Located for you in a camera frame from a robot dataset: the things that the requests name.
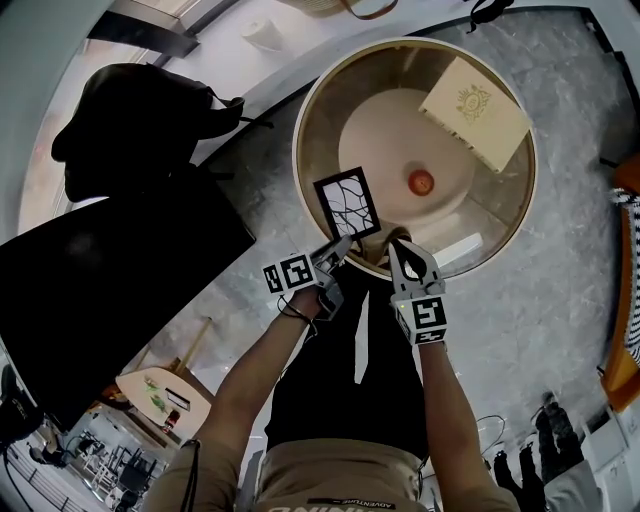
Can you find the person's right forearm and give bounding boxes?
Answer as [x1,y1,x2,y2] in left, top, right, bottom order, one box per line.
[416,341,490,477]

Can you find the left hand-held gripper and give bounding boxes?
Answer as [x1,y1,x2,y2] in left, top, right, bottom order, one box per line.
[262,236,353,322]

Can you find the black-framed wall picture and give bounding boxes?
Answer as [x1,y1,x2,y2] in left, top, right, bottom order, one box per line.
[164,386,193,411]

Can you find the green plant sprig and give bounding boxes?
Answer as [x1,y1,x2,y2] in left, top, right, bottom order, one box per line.
[144,379,168,415]

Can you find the wooden side table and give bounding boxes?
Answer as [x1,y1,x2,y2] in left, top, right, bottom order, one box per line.
[115,366,214,442]

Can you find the beige cardboard box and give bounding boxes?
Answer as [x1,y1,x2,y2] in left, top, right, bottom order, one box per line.
[418,55,532,175]

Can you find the black wrist cord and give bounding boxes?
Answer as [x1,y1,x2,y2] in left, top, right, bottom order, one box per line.
[275,293,319,337]

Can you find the beige woven tote bag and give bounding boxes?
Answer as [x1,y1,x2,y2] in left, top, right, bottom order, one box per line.
[291,0,402,22]

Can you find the black floor cable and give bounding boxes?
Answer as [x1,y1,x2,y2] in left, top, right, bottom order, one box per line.
[475,413,508,471]

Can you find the orange sofa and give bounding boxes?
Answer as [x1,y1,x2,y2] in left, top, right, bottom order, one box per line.
[598,153,640,413]

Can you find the white paper roll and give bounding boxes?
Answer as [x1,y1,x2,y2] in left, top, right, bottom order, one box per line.
[241,18,287,52]

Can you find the person's black trousers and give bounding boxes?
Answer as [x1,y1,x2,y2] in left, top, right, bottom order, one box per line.
[263,259,432,462]

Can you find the person's beige shirt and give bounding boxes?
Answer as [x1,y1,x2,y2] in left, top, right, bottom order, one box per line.
[143,438,522,512]

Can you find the person's left forearm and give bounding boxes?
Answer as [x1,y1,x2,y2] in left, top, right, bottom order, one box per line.
[193,293,322,454]

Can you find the black cloth bag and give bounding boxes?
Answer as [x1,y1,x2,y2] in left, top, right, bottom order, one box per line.
[51,61,275,203]

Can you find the black framed branch picture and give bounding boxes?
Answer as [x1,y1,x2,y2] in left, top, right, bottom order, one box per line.
[312,166,383,241]

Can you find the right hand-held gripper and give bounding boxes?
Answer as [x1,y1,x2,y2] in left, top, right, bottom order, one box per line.
[387,239,450,348]

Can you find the black glass cabinet on wheels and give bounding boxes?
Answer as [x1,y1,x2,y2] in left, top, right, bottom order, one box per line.
[0,163,258,432]

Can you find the round glass-top table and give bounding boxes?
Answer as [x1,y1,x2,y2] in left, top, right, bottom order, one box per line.
[291,36,538,282]

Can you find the black backpack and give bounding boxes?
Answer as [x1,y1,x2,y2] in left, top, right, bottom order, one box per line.
[463,0,517,35]

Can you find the small red fruit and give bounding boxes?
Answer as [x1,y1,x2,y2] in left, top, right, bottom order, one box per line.
[406,168,437,197]

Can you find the black white striped blanket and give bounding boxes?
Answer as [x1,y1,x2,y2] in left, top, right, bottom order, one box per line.
[608,186,640,367]

